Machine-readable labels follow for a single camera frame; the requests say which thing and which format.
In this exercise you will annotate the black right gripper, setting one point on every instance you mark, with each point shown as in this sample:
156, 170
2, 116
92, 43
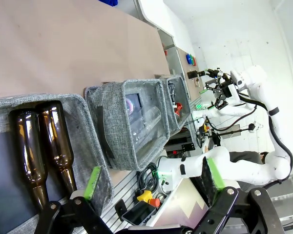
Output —
226, 89

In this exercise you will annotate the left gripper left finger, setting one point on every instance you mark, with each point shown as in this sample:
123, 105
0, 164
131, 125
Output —
70, 214

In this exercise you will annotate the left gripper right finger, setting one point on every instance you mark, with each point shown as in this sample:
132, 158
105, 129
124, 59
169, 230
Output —
234, 212

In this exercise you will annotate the crushed red drink can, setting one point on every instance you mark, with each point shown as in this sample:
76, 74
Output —
178, 108

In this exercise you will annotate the black drink can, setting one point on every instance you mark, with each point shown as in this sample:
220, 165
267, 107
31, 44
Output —
172, 90

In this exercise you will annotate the large clear plastic bottle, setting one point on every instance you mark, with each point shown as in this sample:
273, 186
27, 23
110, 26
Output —
146, 123

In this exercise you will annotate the brown glass bottle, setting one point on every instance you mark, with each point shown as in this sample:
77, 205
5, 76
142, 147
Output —
53, 136
27, 146

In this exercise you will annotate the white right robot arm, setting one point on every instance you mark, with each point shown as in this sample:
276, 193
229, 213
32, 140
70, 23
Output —
254, 75

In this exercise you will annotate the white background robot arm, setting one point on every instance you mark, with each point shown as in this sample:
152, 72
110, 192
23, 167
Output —
229, 112

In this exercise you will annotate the grey basket labelled Can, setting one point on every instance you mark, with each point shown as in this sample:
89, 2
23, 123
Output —
184, 92

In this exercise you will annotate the grey basket labelled Bottle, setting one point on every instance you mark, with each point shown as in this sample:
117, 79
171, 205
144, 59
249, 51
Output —
88, 136

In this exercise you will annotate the grey basket labelled Plastic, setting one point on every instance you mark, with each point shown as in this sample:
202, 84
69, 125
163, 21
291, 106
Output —
112, 109

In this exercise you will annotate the black background robot gripper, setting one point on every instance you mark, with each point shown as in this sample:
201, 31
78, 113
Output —
213, 73

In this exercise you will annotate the small black box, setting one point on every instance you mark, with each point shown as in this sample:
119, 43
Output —
192, 74

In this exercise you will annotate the yellow emergency stop button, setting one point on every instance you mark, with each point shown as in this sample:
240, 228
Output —
145, 196
205, 127

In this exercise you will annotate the red block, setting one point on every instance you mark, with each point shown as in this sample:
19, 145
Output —
194, 62

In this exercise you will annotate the brown background table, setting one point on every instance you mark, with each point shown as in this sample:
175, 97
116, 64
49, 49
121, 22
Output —
185, 68

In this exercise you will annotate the green block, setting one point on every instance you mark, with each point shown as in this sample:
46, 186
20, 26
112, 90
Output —
191, 60

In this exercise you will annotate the black rod with knob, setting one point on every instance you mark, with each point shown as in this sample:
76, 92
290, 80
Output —
252, 127

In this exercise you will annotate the laptop with purple screen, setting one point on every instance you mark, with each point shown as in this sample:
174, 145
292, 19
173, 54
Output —
183, 207

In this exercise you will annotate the grey metal cabinet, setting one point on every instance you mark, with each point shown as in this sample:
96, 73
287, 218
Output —
171, 63

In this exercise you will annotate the dark haired background person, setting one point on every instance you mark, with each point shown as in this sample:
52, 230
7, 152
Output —
244, 156

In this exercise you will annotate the clear acrylic box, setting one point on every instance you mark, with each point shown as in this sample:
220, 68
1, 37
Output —
290, 200

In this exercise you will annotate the black electronics box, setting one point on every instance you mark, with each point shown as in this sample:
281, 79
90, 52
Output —
180, 147

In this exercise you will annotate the black smartphone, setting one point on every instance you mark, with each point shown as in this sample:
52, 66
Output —
139, 213

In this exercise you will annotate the white side table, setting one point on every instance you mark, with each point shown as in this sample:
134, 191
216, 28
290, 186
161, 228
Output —
156, 14

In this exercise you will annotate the person in blue hoodie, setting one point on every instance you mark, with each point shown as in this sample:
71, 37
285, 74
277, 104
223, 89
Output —
110, 2

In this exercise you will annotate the black metal bracket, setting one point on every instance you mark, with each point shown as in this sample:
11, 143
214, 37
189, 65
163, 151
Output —
120, 209

